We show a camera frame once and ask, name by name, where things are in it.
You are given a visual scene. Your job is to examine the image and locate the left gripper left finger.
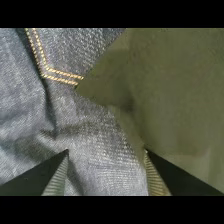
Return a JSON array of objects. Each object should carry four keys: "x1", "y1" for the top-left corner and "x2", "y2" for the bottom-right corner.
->
[{"x1": 0, "y1": 148, "x2": 70, "y2": 196}]

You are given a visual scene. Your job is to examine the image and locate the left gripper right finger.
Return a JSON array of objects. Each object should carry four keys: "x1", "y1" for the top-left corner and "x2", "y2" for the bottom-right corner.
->
[{"x1": 143, "y1": 147, "x2": 224, "y2": 196}]

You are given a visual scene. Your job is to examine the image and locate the dark blue jeans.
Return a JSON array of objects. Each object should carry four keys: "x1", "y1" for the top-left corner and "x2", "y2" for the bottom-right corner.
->
[{"x1": 0, "y1": 28, "x2": 173, "y2": 196}]

